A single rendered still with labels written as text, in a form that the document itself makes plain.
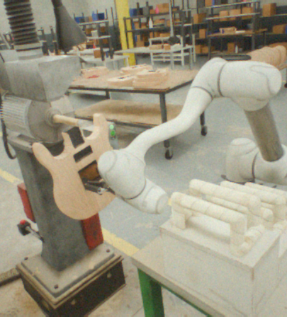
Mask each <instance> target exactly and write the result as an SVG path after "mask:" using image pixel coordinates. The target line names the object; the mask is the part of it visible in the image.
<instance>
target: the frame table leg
mask: <svg viewBox="0 0 287 317"><path fill-rule="evenodd" d="M137 272H138V277H139V281H140V290H141V294H142V302H143V307H144V312H145V317H164V307H163V301H162V287H161V286H160V285H158V284H157V283H156V282H154V281H152V280H149V277H148V274H147V273H146V272H144V271H143V270H140V269H139V268H137Z"/></svg>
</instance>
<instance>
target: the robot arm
mask: <svg viewBox="0 0 287 317"><path fill-rule="evenodd" d="M280 87H281V74H280V72H279V70H278V69H277V68H276V67H275V66H273V65H270V64H267V63H266V64H265V63H261V62H230V63H228V62H227V61H225V60H224V59H222V58H219V57H215V58H212V59H211V60H210V61H209V62H207V63H206V64H205V65H204V66H203V67H202V68H201V70H200V71H199V72H198V73H197V75H196V77H195V78H194V80H193V82H192V85H191V89H190V91H189V92H188V96H187V99H186V102H185V105H184V108H183V110H182V111H181V113H180V114H179V116H178V117H176V118H174V119H173V120H171V121H169V122H166V123H164V124H162V125H157V126H156V127H153V128H152V129H149V130H147V131H145V132H143V133H142V134H141V135H140V136H138V137H137V138H136V139H135V140H133V141H132V142H131V143H130V145H129V146H128V147H127V148H125V149H120V150H110V151H107V152H105V153H104V154H103V155H101V156H100V158H99V161H98V164H97V167H96V170H97V173H98V174H100V176H101V177H102V179H103V180H102V181H101V182H99V181H90V179H88V178H85V177H84V176H82V177H81V179H82V182H83V184H84V186H85V188H86V190H89V191H92V192H96V193H98V194H99V195H102V192H105V191H106V192H111V193H112V195H115V196H116V197H117V198H118V199H119V200H123V201H125V202H127V203H128V204H129V205H130V206H131V207H134V208H135V209H137V210H139V211H141V212H144V213H145V214H153V215H158V214H161V213H162V212H163V211H164V210H165V209H166V208H167V205H168V203H169V196H168V194H167V193H166V192H165V191H164V190H163V189H161V188H160V187H159V186H157V185H156V184H154V183H153V182H151V181H150V180H148V179H147V178H146V177H145V176H144V169H145V162H144V155H145V153H146V151H147V150H148V149H149V148H150V147H151V146H152V145H154V144H156V143H157V142H160V141H163V140H167V139H170V138H172V137H174V136H176V135H178V134H181V133H182V132H185V131H186V130H187V129H188V128H189V127H190V126H191V125H192V124H193V123H194V122H195V121H196V120H197V119H198V118H199V116H200V115H201V114H202V112H203V111H204V110H205V109H206V108H207V107H208V105H209V104H210V103H211V101H212V100H213V99H214V98H219V97H228V98H230V99H231V100H232V101H233V102H235V103H236V104H237V105H239V106H240V107H241V108H242V109H244V112H245V114H246V118H247V121H248V123H249V126H250V128H251V131H252V134H253V136H254V138H255V141H256V143H257V146H258V148H257V147H256V144H255V143H254V142H253V141H252V140H250V139H248V138H239V139H233V140H232V141H231V143H230V145H229V146H228V148H227V151H226V154H225V173H222V174H221V177H222V178H223V179H224V181H227V182H231V183H235V184H238V185H243V186H244V184H245V183H254V184H257V185H262V186H263V185H264V183H263V182H262V181H260V180H263V181H265V182H268V183H273V184H277V185H287V147H286V146H285V145H282V144H281V140H280V137H279V135H278V131H277V128H276V124H275V120H274V116H273V114H272V111H271V107H270V106H271V104H270V102H269V101H270V99H271V98H273V97H274V96H275V95H276V94H277V93H278V91H279V89H280ZM255 179H259V180H255ZM224 181H223V182H224Z"/></svg>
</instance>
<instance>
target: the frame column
mask: <svg viewBox="0 0 287 317"><path fill-rule="evenodd" d="M63 144H64V142H60V143H58V144H55V145H52V146H49V147H47V148H46V149H47V150H48V151H49V152H50V154H51V155H53V156H59V155H61V154H62V153H63V151H64V146H63ZM10 146H11V147H12V148H13V150H14V151H15V153H16V157H17V159H18V164H19V166H20V170H21V172H22V176H23V180H24V183H25V185H26V191H27V194H28V198H29V201H30V205H31V207H32V210H33V214H34V217H35V220H36V223H37V226H38V231H39V233H40V235H41V236H42V237H43V239H44V243H43V242H42V250H41V254H40V257H41V258H44V259H45V260H46V261H47V262H48V263H49V264H51V266H53V267H54V268H55V269H56V271H58V272H61V271H63V270H65V269H66V268H68V267H69V266H70V265H72V264H74V263H75V262H76V261H78V260H79V259H80V258H82V257H84V256H85V255H86V254H88V253H90V252H92V251H90V250H89V247H88V245H87V243H86V240H85V238H84V235H83V231H82V227H81V222H80V219H74V218H71V217H68V216H67V215H66V214H64V213H62V211H61V210H60V208H59V207H58V206H57V203H56V202H55V198H54V192H53V188H54V182H53V178H52V175H51V173H50V171H49V170H48V169H46V167H45V166H44V165H42V164H41V163H40V162H39V160H37V158H36V157H35V155H34V153H32V154H31V153H29V152H27V151H25V150H23V149H20V148H18V147H16V146H14V145H11V144H10Z"/></svg>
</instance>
